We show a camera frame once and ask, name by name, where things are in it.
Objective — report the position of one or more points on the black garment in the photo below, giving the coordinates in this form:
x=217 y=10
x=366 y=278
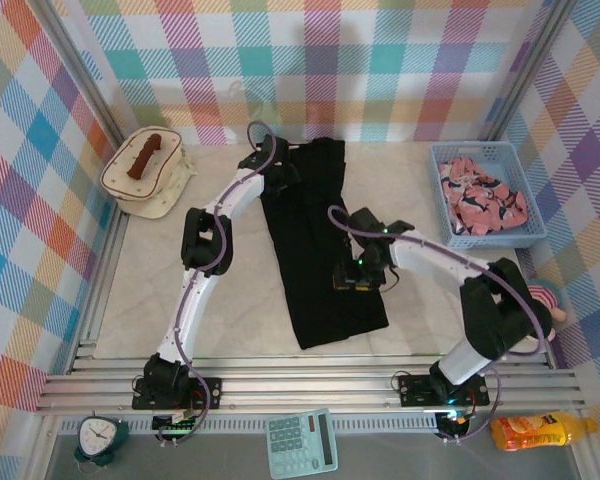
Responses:
x=320 y=300

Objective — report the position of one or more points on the pink patterned garment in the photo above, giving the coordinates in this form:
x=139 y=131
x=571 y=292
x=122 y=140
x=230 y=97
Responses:
x=480 y=200

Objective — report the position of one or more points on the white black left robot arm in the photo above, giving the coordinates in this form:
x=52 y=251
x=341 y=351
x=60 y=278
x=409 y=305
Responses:
x=197 y=300

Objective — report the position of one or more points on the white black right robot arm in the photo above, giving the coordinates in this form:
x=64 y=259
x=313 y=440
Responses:
x=430 y=265

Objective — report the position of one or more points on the light blue plastic basket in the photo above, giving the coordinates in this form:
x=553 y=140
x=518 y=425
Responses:
x=485 y=149

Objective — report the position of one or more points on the circuit board with green light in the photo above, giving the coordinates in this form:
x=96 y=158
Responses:
x=175 y=424
x=454 y=421

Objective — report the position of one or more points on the teal calculator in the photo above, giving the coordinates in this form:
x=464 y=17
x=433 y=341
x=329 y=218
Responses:
x=300 y=445

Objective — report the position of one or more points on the small plush doll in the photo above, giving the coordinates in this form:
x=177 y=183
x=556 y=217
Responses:
x=555 y=305

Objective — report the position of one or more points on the orange drink bottle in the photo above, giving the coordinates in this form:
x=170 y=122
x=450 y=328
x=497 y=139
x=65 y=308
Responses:
x=535 y=432

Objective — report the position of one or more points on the teal alarm clock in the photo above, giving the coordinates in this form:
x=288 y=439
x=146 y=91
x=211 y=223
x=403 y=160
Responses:
x=97 y=435

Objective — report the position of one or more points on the aluminium frame rails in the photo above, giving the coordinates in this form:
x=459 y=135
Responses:
x=305 y=385

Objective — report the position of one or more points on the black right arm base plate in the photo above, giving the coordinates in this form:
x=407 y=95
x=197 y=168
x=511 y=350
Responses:
x=415 y=390

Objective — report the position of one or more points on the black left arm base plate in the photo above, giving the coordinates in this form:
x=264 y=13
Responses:
x=210 y=390

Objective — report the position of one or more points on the grey metal corner post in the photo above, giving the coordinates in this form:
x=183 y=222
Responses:
x=80 y=75
x=525 y=70

